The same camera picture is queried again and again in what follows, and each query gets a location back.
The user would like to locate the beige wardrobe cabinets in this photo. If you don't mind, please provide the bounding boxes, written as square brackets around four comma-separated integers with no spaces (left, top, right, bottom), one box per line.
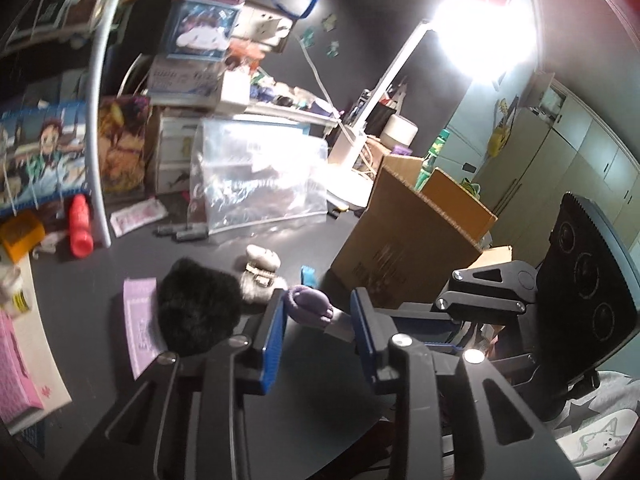
[450,70,640,251]

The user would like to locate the black furry item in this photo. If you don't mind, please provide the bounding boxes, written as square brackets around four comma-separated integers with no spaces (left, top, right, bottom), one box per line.
[157,257,248,358]

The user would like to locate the white printed box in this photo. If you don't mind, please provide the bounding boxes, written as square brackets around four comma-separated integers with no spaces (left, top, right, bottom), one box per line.
[147,55,226,108]

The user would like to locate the white small box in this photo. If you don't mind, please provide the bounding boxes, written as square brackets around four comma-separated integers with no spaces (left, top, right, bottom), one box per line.
[217,70,251,111]

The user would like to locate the white cable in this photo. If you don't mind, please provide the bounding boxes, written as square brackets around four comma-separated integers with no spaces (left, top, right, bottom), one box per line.
[300,42,351,131]

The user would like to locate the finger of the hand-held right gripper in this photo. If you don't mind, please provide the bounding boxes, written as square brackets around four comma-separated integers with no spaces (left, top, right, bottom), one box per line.
[400,320,542,377]
[389,259,540,322]

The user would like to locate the white canister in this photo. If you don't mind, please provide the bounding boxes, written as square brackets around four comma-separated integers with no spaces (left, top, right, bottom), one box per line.
[382,114,420,153]

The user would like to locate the white power outlet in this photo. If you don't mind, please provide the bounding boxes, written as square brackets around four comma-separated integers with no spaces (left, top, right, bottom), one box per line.
[232,5,293,53]

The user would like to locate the pink sachet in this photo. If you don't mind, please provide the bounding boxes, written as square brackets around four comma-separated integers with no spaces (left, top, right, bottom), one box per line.
[110,197,168,238]

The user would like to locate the white ghost hair clip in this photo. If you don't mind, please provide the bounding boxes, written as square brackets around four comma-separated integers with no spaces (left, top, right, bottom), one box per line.
[245,244,281,272]

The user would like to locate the anime poster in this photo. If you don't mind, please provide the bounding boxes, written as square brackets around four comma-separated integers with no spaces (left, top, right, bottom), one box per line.
[0,100,93,211]

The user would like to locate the cardboard box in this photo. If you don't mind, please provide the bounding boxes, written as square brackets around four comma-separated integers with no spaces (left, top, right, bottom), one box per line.
[330,152,513,321]

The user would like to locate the red bottle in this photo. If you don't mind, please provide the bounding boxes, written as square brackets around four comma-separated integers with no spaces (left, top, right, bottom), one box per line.
[69,194,96,257]

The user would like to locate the white desk lamp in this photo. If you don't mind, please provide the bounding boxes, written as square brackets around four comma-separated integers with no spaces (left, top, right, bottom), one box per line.
[327,0,543,208]

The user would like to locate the clear plastic bag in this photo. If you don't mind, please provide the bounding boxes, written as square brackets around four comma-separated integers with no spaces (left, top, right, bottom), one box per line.
[187,117,331,236]

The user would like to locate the printed grey clothing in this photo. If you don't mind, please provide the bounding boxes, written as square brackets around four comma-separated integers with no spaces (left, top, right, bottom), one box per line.
[545,370,640,480]

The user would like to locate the white bottle yellow label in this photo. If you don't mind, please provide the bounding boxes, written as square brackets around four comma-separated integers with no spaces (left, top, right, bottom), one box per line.
[0,265,28,318]

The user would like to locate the purple plush charm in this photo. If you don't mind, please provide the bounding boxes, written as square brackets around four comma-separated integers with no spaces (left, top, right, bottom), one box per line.
[282,285,351,338]

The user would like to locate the blue cartoon display box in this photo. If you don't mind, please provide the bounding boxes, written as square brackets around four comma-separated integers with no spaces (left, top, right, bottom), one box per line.
[162,0,241,61]

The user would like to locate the white fluffy hair clip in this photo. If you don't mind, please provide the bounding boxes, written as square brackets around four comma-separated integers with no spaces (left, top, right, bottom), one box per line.
[237,270,288,306]

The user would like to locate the yellow figure sticker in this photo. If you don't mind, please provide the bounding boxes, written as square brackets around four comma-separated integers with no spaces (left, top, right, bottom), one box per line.
[482,95,521,158]

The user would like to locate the green bottle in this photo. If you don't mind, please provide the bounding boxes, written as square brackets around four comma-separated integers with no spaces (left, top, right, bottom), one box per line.
[416,130,451,191]

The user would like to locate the white cluttered desk shelf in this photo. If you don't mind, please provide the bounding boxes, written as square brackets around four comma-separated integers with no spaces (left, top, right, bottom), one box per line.
[220,95,341,128]

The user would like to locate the autumn leaves art board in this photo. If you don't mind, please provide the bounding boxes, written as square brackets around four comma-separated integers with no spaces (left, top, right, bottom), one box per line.
[97,95,151,196]

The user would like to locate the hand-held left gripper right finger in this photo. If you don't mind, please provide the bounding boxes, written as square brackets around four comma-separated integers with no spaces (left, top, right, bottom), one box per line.
[349,287,576,480]

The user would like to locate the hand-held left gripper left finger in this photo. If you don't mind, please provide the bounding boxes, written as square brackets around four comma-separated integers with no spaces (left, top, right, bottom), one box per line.
[60,289,289,480]

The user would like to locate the orange box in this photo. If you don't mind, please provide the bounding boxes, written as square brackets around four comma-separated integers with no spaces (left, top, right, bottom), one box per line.
[0,210,46,263]

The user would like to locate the white drawer unit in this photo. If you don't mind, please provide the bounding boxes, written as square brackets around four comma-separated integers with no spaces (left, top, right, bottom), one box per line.
[150,110,201,196]

